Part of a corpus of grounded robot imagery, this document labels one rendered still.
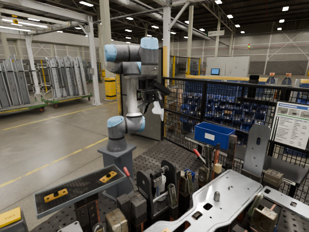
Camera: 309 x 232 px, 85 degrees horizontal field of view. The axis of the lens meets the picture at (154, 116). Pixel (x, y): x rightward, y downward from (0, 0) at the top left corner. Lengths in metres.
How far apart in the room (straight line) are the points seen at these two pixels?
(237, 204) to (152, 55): 0.84
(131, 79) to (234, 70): 6.68
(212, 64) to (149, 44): 7.15
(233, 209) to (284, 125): 0.72
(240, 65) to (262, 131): 6.50
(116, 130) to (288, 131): 1.18
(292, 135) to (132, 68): 1.17
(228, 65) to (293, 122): 6.39
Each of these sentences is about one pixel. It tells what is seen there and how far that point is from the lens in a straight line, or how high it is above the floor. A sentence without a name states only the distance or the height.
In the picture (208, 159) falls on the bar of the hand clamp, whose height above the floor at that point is 1.13.
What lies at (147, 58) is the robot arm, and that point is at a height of 1.71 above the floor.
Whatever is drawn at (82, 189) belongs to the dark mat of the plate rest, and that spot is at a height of 1.16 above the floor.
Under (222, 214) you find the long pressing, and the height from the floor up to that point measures 1.00.
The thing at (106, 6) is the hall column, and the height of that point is 4.13.
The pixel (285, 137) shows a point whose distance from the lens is 1.50.
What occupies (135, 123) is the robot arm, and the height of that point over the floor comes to 1.29.
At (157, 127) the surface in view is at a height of 0.45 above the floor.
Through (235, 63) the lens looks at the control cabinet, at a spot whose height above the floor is 1.75.
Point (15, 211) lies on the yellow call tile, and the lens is 0.90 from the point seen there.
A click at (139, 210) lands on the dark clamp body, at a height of 1.04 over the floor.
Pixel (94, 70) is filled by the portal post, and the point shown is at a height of 1.46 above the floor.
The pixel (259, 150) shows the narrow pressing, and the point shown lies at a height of 1.17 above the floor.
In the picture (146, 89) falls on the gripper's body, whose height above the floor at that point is 1.58.
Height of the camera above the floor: 1.69
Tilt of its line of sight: 17 degrees down
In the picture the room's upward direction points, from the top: straight up
